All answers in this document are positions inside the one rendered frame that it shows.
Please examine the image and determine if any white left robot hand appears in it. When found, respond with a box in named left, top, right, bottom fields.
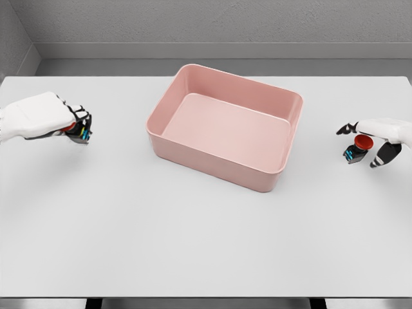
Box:
left=0, top=91, right=93, bottom=144

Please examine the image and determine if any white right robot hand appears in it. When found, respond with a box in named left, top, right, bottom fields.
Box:
left=335, top=118, right=412, bottom=169

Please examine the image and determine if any red-button industrial switch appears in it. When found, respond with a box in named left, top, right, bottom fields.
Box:
left=60, top=119, right=93, bottom=145
left=342, top=135, right=375, bottom=165

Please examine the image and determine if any pink plastic basket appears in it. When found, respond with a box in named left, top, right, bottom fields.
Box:
left=145, top=63, right=304, bottom=194

